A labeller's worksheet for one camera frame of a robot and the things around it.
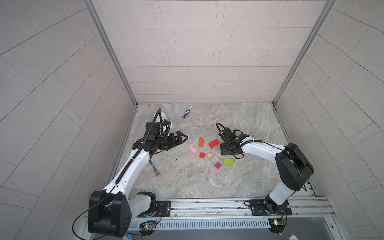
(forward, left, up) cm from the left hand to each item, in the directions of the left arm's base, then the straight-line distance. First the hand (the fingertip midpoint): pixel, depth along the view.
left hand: (185, 138), depth 78 cm
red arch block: (+5, -16, -16) cm, 24 cm away
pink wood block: (+2, -3, -16) cm, 17 cm away
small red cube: (-2, -9, -17) cm, 19 cm away
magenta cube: (-8, -18, -17) cm, 26 cm away
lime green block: (-6, -25, -17) cm, 30 cm away
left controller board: (-36, +15, -12) cm, 41 cm away
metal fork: (-12, +17, -15) cm, 26 cm away
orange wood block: (+7, -8, -16) cm, 19 cm away
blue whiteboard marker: (+31, +2, -15) cm, 35 cm away
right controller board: (-36, -43, -17) cm, 59 cm away
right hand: (+1, -23, -17) cm, 29 cm away
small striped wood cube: (-2, -13, -16) cm, 21 cm away
